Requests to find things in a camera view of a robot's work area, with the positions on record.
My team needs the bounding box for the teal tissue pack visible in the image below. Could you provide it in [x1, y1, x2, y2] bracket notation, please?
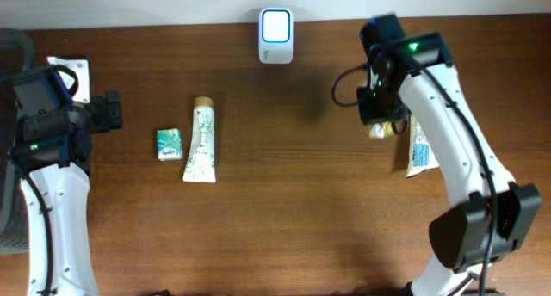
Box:
[157, 128, 183, 161]

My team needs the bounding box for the green snack stick packet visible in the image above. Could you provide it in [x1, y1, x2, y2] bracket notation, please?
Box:
[368, 121, 395, 139]

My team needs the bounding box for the white tube with gold cap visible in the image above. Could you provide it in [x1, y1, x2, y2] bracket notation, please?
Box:
[183, 96, 216, 183]

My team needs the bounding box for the white barcode scanner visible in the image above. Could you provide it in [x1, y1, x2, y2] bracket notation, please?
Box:
[258, 8, 294, 65]

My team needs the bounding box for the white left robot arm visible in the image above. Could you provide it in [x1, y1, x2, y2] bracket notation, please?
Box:
[7, 65, 123, 295]

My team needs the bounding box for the dark grey plastic basket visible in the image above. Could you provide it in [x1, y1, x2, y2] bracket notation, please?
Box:
[1, 28, 35, 256]

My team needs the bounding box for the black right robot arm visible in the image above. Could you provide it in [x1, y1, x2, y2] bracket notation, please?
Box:
[356, 14, 542, 295]

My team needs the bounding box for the cream snack bag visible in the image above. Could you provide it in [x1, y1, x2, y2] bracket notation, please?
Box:
[406, 115, 439, 179]

